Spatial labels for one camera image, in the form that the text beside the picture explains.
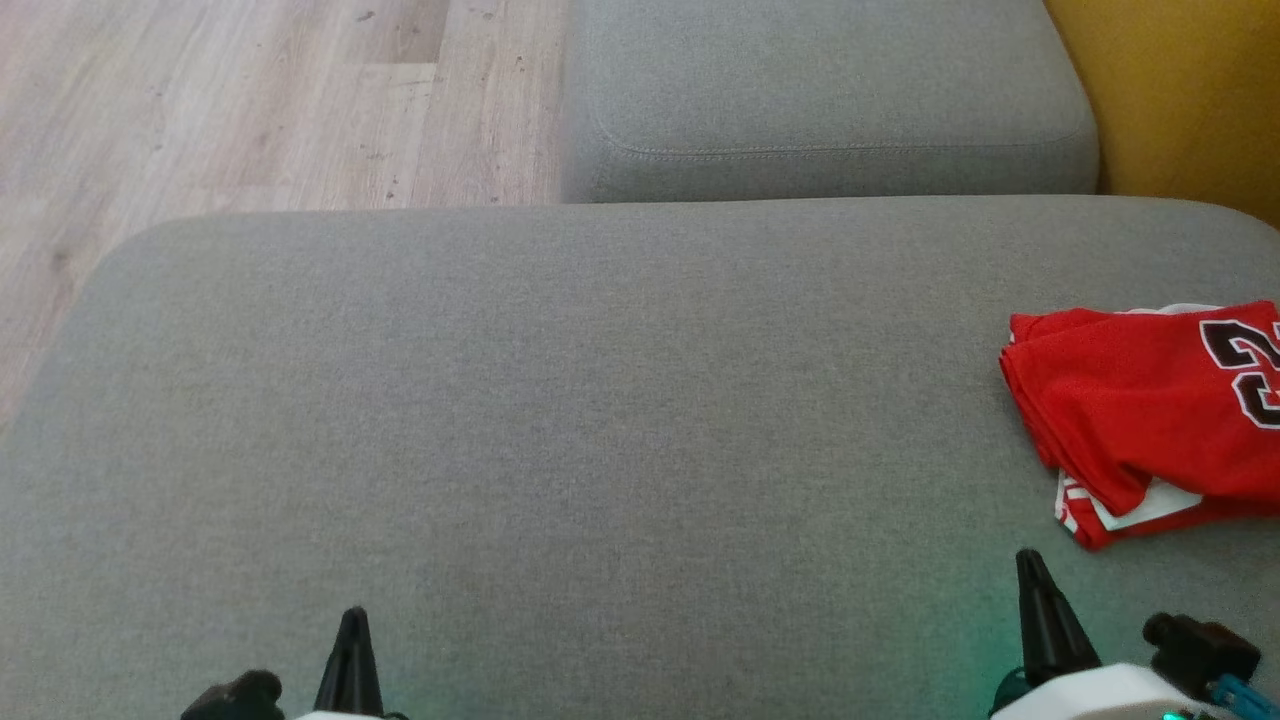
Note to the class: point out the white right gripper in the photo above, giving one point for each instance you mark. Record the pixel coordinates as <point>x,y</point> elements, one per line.
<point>1100,695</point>

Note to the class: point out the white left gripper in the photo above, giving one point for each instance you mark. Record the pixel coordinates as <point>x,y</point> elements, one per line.
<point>345,716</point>

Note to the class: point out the red shorts white waistband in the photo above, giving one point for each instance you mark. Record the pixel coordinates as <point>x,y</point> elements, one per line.
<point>1100,540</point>

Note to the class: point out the red white basketball jersey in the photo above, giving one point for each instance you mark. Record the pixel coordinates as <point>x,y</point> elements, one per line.
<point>1120,400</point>

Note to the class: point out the large yellow pillow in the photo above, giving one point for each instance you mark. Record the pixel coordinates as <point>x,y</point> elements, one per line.
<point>1180,100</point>

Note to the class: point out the small grey sofa cushion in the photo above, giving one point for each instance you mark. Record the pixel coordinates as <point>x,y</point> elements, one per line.
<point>830,90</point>

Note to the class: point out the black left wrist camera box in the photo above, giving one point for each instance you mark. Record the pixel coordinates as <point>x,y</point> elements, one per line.
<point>235,695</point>

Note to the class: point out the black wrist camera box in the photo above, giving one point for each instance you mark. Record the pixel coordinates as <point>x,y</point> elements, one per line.
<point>1200,650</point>
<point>235,695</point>

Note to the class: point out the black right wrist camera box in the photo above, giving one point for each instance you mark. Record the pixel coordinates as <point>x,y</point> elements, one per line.
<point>1200,650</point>

